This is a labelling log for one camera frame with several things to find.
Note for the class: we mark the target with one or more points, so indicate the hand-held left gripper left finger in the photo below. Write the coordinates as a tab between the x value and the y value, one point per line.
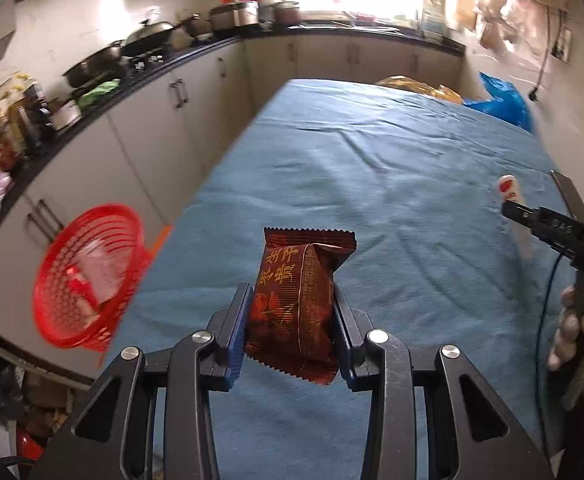
237	335

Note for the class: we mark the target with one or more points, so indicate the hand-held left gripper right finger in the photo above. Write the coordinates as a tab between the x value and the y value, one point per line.
344	342

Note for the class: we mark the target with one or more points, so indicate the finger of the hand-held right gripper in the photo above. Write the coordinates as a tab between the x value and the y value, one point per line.
541	220

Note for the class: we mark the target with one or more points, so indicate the white tube with red cap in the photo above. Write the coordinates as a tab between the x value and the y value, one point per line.
510	190

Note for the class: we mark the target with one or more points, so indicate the brown snack packet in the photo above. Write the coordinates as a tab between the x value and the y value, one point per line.
297	305

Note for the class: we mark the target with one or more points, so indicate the clear plastic wrapper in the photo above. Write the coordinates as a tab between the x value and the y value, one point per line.
99	270

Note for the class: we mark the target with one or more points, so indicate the red plastic basket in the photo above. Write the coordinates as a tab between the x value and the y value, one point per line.
117	220

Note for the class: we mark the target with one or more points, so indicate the person's right hand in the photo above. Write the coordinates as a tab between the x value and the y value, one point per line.
566	330

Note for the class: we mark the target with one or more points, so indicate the blue plastic bag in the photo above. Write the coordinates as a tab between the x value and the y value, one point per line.
504	102

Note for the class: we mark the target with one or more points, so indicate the blue tablecloth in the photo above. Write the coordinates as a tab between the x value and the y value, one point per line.
371	185

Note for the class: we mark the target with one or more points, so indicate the yellow plastic bag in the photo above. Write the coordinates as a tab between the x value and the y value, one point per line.
416	87

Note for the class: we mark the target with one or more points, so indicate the white lower cabinets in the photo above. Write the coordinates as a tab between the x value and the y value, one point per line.
137	135

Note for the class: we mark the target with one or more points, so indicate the cardboard box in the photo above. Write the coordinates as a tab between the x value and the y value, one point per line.
446	10

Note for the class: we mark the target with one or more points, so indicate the green cloth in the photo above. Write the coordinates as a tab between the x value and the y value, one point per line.
99	94

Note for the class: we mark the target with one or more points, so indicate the small steel pot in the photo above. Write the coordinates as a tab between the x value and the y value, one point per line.
64	116

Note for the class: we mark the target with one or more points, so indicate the black frying pan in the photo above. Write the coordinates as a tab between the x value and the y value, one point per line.
92	67

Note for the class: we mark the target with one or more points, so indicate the group of condiment bottles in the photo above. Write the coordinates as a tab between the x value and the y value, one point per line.
12	125

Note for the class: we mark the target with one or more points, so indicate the black wok with lid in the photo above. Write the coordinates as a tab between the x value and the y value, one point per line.
152	37

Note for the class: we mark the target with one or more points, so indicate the steel rice cooker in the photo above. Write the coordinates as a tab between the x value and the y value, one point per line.
234	16

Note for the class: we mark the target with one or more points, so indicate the dark pot with lid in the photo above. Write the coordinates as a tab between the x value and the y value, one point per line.
284	12

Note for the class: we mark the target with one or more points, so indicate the wall socket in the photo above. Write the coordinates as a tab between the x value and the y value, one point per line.
563	45

